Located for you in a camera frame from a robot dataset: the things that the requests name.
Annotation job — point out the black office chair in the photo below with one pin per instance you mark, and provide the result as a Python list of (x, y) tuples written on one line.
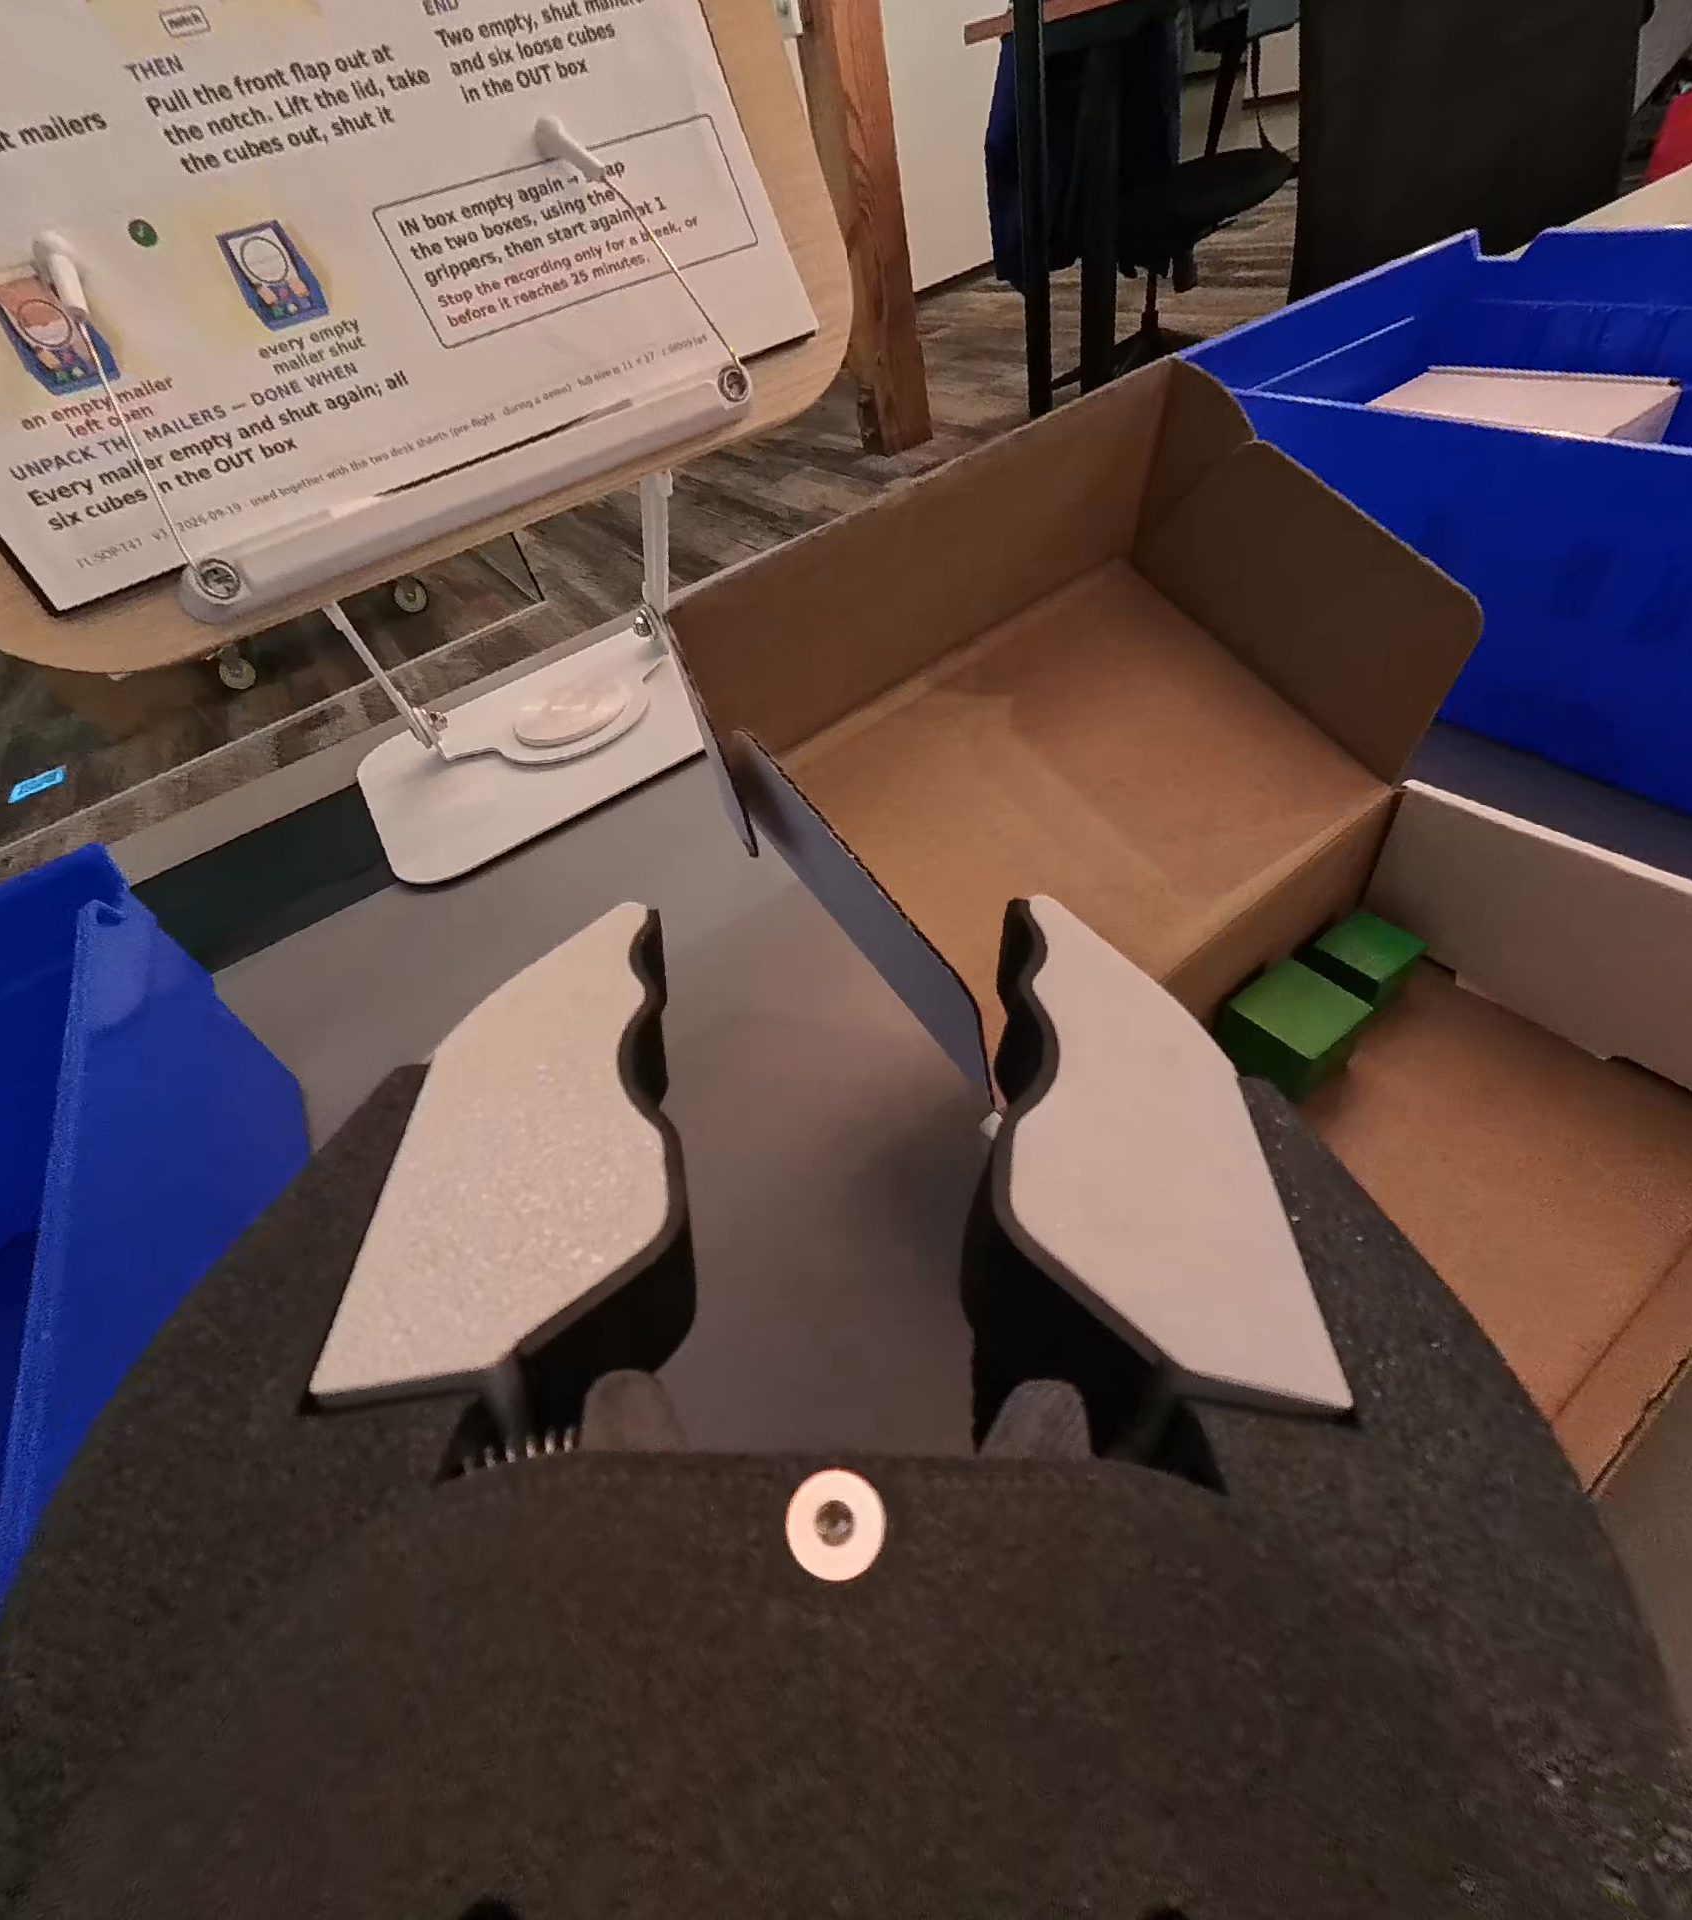
[(1207, 189)]

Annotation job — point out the white document stand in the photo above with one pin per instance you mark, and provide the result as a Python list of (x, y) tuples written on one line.
[(486, 819)]

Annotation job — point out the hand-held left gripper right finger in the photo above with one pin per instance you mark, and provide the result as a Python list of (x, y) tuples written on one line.
[(1161, 1214)]

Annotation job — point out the green cube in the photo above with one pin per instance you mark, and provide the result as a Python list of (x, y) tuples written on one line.
[(1370, 952), (1297, 1029)]

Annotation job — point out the blue jacket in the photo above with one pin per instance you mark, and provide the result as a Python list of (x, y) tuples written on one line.
[(1070, 135)]

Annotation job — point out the wooden furniture leg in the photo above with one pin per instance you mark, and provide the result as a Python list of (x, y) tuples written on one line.
[(868, 225)]

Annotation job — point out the white cardboard mailer box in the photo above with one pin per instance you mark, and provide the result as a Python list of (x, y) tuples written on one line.
[(1087, 720), (1521, 402)]

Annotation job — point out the printed instruction sheet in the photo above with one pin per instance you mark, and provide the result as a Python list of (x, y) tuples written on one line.
[(337, 151)]

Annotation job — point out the blue plastic bin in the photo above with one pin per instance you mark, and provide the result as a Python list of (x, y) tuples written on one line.
[(36, 1200), (1611, 601)]

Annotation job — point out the black partition panel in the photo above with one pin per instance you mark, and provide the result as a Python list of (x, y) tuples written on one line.
[(1460, 135)]

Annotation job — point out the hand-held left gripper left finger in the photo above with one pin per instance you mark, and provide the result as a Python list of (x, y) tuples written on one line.
[(486, 1200)]

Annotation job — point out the white caster wheel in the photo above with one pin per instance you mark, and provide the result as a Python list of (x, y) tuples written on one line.
[(236, 668), (410, 594)]

